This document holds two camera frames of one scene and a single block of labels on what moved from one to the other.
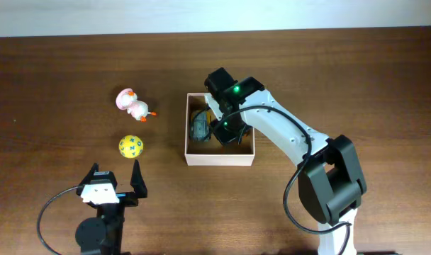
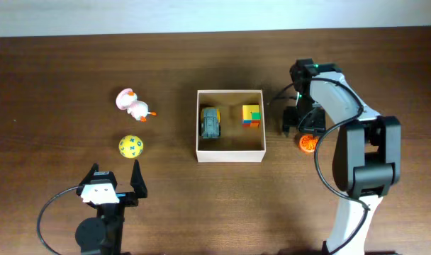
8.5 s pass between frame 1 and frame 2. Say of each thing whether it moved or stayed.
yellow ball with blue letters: stayed
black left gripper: stayed
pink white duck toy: stayed
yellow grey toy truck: moved
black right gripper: moved
